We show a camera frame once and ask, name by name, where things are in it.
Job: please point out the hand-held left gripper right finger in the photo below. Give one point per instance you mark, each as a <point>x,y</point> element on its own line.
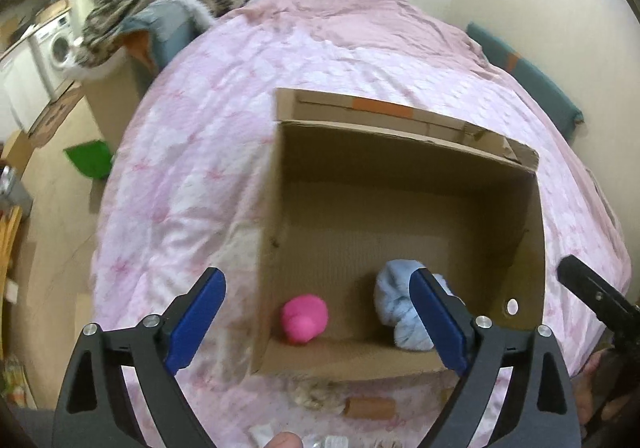
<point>440,323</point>

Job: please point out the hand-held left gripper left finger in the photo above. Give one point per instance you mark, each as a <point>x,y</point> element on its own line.
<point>197,315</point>

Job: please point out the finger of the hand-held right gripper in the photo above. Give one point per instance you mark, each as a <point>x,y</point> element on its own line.
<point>595,290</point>

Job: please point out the light blue soft cloth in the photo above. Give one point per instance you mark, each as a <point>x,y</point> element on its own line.
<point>395,300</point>

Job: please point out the pink plush toy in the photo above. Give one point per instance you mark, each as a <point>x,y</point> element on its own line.
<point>304,319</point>

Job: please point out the cardboard box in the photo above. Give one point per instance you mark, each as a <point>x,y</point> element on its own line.
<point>380,198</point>

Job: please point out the person's left hand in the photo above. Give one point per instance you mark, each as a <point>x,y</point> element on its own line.
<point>284,441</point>

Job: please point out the brown cardboard tube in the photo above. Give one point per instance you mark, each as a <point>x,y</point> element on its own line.
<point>371,408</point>

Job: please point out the pink patterned bed quilt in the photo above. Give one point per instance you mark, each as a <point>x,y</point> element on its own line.
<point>200,143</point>

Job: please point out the brown doormat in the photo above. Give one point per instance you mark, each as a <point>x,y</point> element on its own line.
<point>55,110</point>

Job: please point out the white kitchen cabinet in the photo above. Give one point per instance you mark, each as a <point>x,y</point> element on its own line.
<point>20,83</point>

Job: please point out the white washing machine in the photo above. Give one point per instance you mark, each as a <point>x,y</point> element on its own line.
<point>60,45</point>

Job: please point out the teal cushion by wall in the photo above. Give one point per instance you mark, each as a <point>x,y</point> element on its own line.
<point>530,73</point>

